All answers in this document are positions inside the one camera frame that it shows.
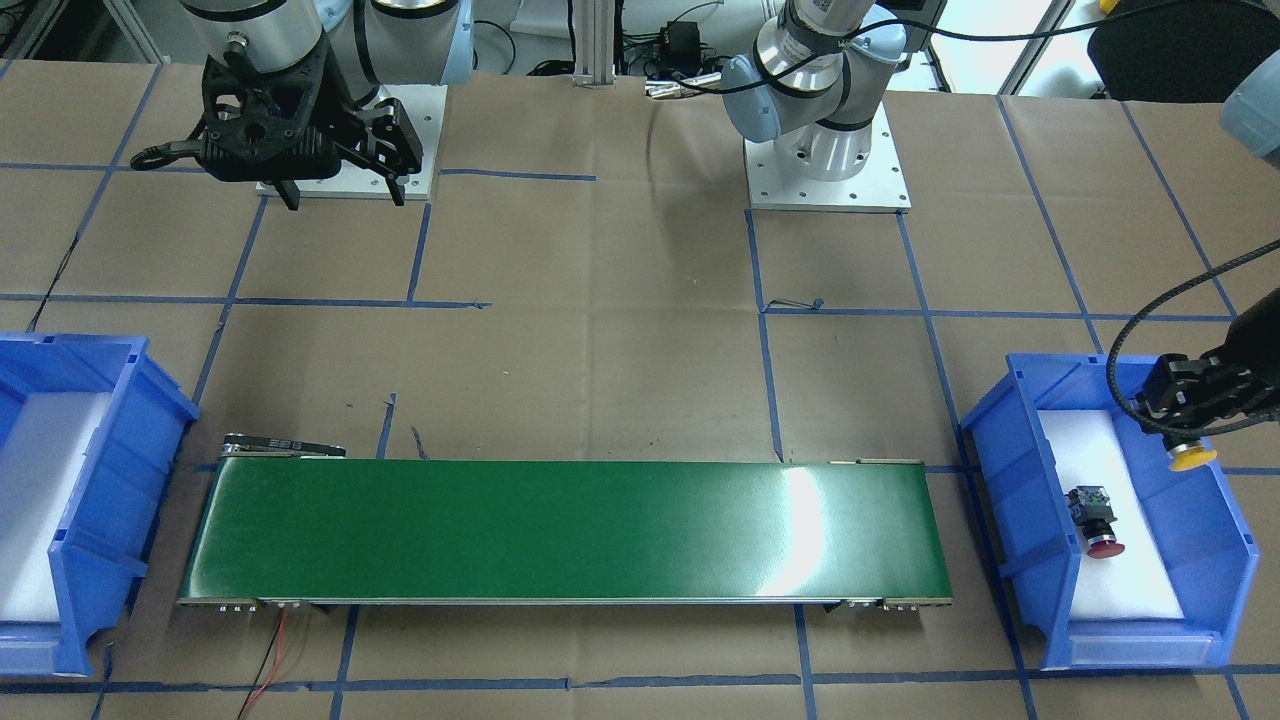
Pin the aluminium frame post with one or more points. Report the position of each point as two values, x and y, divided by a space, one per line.
594 31

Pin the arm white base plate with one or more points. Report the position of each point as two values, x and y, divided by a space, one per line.
423 111
816 168

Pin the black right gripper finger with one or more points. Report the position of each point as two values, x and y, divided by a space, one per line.
395 187
288 191

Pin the white foam pad bin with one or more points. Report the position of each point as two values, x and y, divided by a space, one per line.
42 458
1134 585

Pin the black power adapter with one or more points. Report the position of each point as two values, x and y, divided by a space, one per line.
679 44

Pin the blue bin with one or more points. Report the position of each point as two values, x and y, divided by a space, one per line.
1199 528
99 550

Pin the yellow push button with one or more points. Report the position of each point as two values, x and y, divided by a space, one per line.
1187 454

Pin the red push button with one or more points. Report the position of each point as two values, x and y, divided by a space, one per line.
1090 509

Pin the green conveyor belt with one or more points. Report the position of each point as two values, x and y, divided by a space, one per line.
323 530

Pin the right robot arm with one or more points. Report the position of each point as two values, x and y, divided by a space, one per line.
376 43

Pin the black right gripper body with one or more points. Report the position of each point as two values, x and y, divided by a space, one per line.
345 108

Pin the black conveyor drive belt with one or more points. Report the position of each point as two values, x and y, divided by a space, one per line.
237 444

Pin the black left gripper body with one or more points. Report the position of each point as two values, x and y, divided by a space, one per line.
1250 375

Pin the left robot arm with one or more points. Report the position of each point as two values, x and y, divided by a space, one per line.
805 100

